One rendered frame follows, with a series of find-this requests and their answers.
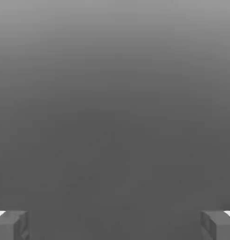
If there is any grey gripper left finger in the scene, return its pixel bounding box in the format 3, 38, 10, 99
0, 210, 30, 240

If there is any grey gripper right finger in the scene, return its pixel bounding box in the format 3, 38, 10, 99
200, 210, 230, 240

